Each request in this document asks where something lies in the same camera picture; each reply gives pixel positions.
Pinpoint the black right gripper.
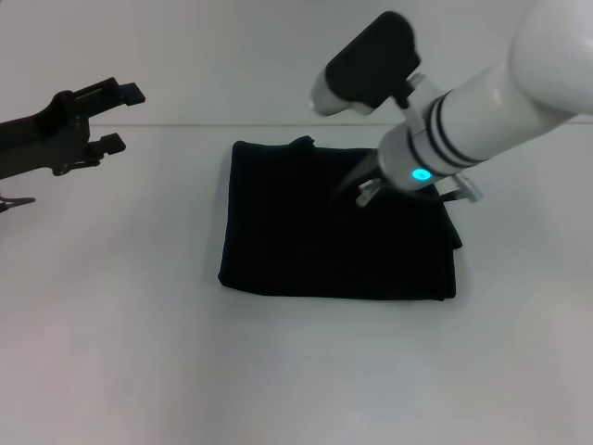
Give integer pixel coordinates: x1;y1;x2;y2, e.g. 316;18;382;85
326;152;384;210

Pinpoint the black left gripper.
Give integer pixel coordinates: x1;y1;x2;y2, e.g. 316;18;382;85
0;77;146;181

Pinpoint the right arm cable with plug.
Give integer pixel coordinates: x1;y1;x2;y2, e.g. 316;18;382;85
354;173;485;208

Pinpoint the left arm cable with plug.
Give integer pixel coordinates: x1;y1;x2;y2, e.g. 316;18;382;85
0;188;36;216

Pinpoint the black shirt with FREE print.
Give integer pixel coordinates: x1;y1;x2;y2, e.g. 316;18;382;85
217;134;463;302

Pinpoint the arm cable with plug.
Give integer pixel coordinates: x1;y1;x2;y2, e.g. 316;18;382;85
354;173;485;208
0;188;36;216

